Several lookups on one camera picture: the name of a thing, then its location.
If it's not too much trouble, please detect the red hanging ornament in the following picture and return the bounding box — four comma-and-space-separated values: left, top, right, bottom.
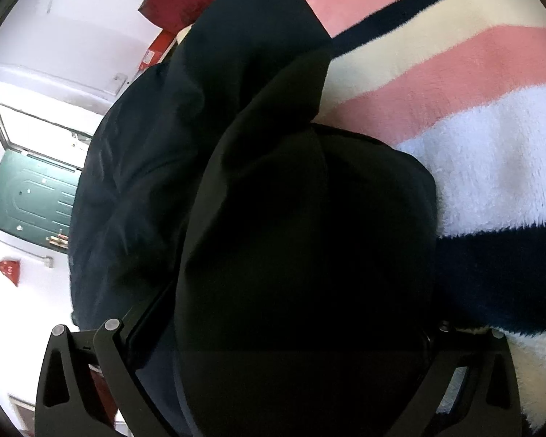
0, 259, 23, 288

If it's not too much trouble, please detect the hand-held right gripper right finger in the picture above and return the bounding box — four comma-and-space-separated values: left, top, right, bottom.
409, 319, 524, 437

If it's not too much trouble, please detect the striped printed fleece blanket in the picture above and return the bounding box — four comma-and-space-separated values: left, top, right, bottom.
264, 0, 546, 437

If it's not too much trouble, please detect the red box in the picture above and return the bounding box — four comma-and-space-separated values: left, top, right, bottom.
141, 29, 176, 71

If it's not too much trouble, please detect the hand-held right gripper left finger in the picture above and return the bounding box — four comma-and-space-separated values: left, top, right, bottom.
34, 277, 187, 437

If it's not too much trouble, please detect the dark navy jacket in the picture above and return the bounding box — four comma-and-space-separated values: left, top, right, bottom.
68, 0, 438, 437

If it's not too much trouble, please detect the green door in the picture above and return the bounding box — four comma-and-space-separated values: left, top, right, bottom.
0, 148, 83, 253

